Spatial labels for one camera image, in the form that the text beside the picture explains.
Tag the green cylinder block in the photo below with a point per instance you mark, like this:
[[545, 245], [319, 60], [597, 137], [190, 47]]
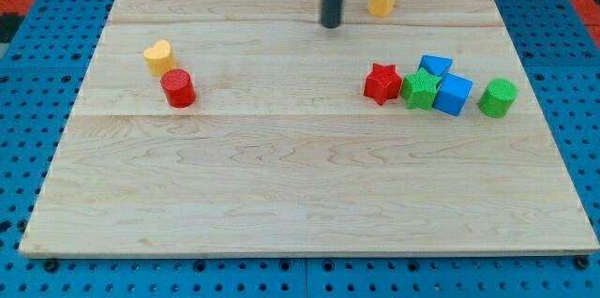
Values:
[[498, 98]]

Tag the blue triangle block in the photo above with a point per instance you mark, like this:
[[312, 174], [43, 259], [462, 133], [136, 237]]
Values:
[[436, 65]]

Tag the yellow heart block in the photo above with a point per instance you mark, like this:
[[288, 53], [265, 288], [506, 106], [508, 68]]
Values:
[[159, 58]]

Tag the blue cube block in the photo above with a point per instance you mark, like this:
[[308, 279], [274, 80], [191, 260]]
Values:
[[452, 94]]

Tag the wooden board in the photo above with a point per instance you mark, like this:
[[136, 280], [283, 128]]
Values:
[[281, 155]]

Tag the green star block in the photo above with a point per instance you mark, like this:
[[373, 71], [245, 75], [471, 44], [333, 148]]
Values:
[[420, 89]]

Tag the yellow hexagon block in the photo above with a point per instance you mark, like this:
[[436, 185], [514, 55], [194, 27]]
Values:
[[380, 8]]

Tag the red cylinder block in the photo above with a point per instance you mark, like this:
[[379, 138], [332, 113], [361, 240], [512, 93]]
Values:
[[178, 88]]

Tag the red star block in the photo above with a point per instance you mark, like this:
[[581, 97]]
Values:
[[382, 83]]

